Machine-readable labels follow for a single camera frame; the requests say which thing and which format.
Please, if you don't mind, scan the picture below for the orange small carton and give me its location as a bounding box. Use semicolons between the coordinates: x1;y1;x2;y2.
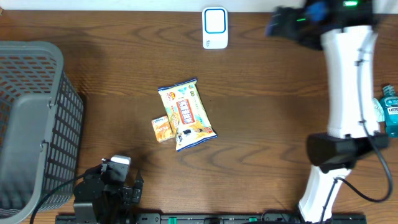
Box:
151;116;174;142

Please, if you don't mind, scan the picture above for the yellow snack bag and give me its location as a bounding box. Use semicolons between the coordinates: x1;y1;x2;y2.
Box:
158;78;218;152

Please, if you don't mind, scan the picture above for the light green packet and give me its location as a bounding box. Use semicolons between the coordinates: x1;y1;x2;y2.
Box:
373;98;385;123

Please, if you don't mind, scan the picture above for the blue mouthwash bottle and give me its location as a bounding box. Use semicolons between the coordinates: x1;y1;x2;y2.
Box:
379;85;398;138

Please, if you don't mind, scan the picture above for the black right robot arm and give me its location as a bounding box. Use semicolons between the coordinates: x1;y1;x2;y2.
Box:
266;1;394;223

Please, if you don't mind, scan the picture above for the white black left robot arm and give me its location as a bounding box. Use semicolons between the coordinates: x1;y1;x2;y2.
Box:
73;160;144;224

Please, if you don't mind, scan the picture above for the grey plastic shopping basket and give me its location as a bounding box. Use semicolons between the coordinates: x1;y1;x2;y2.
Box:
1;41;84;223

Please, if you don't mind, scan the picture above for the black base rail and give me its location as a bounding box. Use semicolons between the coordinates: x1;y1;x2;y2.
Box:
55;212;367;224

